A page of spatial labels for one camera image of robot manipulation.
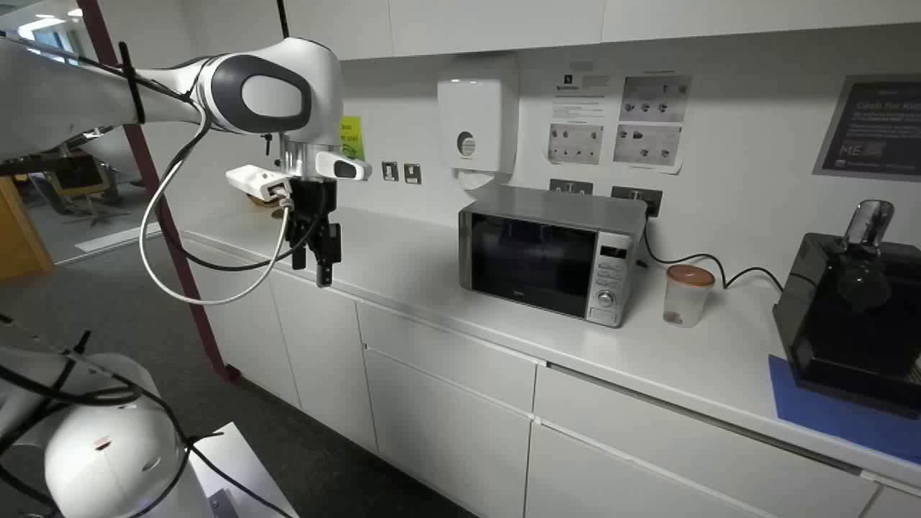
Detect steel wall socket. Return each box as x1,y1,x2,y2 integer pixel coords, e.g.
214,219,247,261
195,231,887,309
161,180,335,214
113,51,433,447
381,160,401,180
402,165,423,185

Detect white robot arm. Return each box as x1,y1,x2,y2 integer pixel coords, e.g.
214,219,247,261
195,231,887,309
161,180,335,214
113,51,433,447
0,37,355,286

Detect white cabinets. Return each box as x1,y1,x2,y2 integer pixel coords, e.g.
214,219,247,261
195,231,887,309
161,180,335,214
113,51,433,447
211,234,921,518
284,0,921,61

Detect white instruction poster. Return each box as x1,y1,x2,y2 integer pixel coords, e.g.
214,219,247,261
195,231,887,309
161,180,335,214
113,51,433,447
545,73,692,172

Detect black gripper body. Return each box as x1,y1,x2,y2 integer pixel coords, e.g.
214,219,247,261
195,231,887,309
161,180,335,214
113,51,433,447
287,179,339,252

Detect black microwave power cable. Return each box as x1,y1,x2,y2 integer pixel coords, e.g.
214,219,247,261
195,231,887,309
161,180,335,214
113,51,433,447
643,227,788,294

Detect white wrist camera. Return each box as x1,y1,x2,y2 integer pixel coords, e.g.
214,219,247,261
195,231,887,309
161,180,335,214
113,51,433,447
224,150,369,201

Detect silver microwave oven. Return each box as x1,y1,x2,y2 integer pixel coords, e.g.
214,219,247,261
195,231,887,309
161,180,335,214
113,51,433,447
457,188,647,329

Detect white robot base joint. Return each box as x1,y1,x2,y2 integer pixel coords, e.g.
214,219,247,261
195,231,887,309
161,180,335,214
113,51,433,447
0,345,211,518

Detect white lower cabinets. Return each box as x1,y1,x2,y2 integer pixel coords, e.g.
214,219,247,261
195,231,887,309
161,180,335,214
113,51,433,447
211,234,921,518

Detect left steel wall socket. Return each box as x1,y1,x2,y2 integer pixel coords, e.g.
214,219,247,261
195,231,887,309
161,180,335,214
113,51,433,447
381,160,401,180

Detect yellow green wall sticker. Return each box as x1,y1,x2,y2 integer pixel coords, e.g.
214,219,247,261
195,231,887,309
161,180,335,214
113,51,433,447
339,114,365,160

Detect blue mat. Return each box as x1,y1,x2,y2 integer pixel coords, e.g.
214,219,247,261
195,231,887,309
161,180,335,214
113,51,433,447
768,356,921,462

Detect white upper cabinets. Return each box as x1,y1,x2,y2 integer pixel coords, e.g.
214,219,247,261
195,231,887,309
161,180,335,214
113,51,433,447
284,0,921,61

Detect plastic cup with brown lid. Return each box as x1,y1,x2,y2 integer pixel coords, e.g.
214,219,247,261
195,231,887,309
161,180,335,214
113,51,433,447
661,264,716,326

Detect dark framed wall sign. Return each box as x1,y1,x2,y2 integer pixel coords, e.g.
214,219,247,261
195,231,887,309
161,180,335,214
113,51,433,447
815,74,921,180

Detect white paper towel dispenser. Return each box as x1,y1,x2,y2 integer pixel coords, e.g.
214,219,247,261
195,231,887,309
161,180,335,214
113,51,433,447
438,77,505,189

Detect right steel wall socket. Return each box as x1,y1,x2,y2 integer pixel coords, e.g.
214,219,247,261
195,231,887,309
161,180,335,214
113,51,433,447
402,165,423,185

